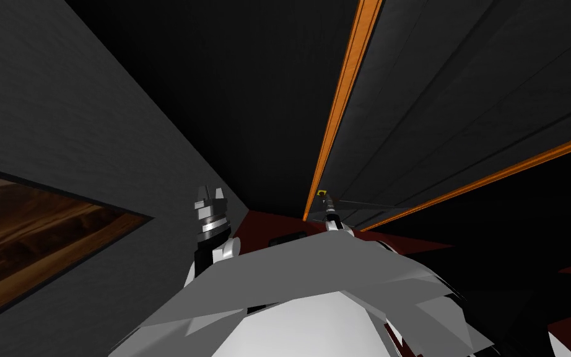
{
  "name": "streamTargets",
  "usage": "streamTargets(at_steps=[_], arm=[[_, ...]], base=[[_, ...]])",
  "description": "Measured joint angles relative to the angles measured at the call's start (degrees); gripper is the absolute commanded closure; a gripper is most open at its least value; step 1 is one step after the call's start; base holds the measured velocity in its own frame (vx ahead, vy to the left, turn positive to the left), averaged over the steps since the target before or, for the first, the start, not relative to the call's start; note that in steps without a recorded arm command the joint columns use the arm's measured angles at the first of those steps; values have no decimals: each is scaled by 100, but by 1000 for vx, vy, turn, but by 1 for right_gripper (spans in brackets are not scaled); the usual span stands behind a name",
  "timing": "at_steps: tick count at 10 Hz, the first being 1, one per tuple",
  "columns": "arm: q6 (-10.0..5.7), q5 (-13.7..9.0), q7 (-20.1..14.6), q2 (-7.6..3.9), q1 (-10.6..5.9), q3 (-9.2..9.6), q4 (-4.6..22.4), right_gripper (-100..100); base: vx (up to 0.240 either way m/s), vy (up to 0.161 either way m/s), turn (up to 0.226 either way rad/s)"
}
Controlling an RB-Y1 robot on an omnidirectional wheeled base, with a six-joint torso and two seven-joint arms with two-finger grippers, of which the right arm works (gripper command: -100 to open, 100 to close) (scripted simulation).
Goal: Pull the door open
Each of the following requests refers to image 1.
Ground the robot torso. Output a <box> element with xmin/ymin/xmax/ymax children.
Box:
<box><xmin>108</xmin><ymin>229</ymin><xmax>495</xmax><ymax>357</ymax></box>

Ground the brown framed wall picture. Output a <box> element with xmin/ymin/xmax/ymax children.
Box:
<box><xmin>0</xmin><ymin>162</ymin><xmax>155</xmax><ymax>332</ymax></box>

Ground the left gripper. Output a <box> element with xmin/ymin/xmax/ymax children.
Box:
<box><xmin>194</xmin><ymin>185</ymin><xmax>229</xmax><ymax>212</ymax></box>

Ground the dark grey door leaf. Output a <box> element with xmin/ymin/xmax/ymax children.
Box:
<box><xmin>309</xmin><ymin>0</ymin><xmax>571</xmax><ymax>232</ymax></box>

